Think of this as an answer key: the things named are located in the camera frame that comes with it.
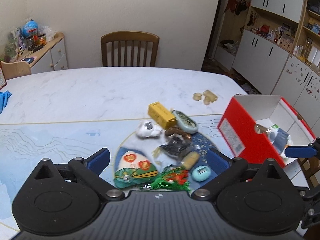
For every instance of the light blue oval device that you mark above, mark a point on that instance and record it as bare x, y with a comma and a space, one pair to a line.
201, 173

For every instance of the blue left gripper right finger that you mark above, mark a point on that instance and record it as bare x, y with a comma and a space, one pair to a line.
217, 161

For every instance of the white blue printed pouch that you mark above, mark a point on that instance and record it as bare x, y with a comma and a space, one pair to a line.
279, 138

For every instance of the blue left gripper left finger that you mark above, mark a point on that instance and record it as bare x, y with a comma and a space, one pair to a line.
98, 161

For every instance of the beige small round piece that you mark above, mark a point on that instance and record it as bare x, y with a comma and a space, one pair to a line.
197, 96

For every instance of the pale green oval case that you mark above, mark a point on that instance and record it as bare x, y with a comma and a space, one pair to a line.
184, 122

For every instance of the black beads plastic bag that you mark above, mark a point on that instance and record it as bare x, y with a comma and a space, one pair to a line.
177, 147

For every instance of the blue cloth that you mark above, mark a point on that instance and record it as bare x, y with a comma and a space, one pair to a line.
4, 97

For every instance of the red white cardboard box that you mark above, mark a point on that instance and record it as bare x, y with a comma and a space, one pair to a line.
247, 122

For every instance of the low white side cabinet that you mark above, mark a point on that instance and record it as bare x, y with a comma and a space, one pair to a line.
52, 57

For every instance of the wooden chair behind table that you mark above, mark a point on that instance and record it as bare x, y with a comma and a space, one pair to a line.
129, 49

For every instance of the beige soap bar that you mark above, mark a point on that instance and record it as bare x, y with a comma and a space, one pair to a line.
190, 160

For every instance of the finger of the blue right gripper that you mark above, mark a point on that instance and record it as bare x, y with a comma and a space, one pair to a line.
300, 152

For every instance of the beige small block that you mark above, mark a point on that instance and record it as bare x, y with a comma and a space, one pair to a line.
209, 97

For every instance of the blue globe ornament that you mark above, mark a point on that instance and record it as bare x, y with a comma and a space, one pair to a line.
29, 27

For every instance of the white wooden wall cabinet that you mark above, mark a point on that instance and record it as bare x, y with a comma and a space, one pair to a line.
274, 46

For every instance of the yellow rectangular box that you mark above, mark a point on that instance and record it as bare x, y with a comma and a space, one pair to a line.
161, 115

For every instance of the green red tassel ornament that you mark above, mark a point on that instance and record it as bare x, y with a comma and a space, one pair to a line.
172, 179

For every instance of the white green embroidered sachet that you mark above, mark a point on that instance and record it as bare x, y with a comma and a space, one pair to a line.
134, 169

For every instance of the wooden chair beside box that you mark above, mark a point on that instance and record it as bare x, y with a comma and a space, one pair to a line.
311, 170

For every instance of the silver foil snack bag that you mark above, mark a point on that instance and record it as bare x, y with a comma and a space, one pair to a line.
260, 129

